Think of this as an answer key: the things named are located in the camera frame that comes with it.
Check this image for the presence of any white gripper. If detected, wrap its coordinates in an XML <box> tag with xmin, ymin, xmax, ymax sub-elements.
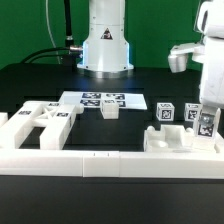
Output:
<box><xmin>199</xmin><ymin>37</ymin><xmax>224</xmax><ymax>108</ymax></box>

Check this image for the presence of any white chair seat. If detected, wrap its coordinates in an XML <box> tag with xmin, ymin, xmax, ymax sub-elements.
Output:
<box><xmin>143</xmin><ymin>125</ymin><xmax>224</xmax><ymax>153</ymax></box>

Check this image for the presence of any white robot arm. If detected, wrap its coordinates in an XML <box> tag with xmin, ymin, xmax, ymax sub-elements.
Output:
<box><xmin>78</xmin><ymin>0</ymin><xmax>224</xmax><ymax>108</ymax></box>

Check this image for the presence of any white marker sheet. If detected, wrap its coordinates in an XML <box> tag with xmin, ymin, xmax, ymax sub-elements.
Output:
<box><xmin>59</xmin><ymin>91</ymin><xmax>147</xmax><ymax>110</ymax></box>

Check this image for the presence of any white part at left edge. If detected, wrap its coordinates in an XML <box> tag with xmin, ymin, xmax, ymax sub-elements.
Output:
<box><xmin>0</xmin><ymin>112</ymin><xmax>8</xmax><ymax>128</ymax></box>

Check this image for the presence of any white U-shaped fence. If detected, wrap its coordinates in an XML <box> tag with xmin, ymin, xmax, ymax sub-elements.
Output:
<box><xmin>0</xmin><ymin>149</ymin><xmax>224</xmax><ymax>179</ymax></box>

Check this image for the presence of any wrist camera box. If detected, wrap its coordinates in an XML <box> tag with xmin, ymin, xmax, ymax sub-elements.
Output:
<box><xmin>168</xmin><ymin>43</ymin><xmax>205</xmax><ymax>73</ymax></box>

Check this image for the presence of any black cable bundle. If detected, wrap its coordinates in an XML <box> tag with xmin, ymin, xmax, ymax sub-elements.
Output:
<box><xmin>20</xmin><ymin>0</ymin><xmax>84</xmax><ymax>65</ymax></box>

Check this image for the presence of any white chair back frame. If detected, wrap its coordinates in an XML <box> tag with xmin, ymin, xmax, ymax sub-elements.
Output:
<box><xmin>0</xmin><ymin>101</ymin><xmax>84</xmax><ymax>150</ymax></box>

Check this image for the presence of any thin white cable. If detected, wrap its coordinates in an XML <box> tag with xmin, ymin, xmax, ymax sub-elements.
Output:
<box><xmin>45</xmin><ymin>0</ymin><xmax>63</xmax><ymax>64</ymax></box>

